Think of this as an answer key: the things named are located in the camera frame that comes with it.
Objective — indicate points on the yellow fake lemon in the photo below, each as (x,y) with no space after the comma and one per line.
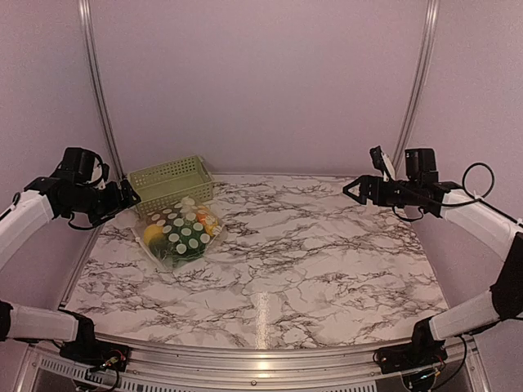
(151,232)

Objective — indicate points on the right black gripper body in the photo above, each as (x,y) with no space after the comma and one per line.
(385,198)

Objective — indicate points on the left aluminium frame post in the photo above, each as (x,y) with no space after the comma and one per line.
(85,15)

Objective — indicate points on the pale green plastic basket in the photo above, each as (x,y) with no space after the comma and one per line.
(161,185)

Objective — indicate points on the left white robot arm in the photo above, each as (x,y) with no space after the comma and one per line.
(80,191)

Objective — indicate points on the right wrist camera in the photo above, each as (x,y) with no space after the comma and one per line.
(382,162)

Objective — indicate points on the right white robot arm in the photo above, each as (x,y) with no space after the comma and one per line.
(494,231)

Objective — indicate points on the green fake pepper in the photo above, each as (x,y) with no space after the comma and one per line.
(163,249)

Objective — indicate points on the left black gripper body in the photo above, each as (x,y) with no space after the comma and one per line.
(105,204)

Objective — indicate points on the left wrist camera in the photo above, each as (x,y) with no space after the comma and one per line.
(100,175)

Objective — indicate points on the clear polka dot zip bag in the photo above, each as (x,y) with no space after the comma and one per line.
(189,222)

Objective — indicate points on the front aluminium rail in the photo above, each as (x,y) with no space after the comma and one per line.
(163,367)

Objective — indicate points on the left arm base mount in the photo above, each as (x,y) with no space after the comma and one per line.
(103,358)

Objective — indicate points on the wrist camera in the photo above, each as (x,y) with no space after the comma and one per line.
(382,162)
(100,175)

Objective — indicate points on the right aluminium frame post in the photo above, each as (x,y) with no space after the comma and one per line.
(419,80)

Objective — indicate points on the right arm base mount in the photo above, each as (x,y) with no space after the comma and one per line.
(412,359)

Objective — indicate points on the aluminium frame post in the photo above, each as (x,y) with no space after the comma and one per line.
(419,80)
(85,15)

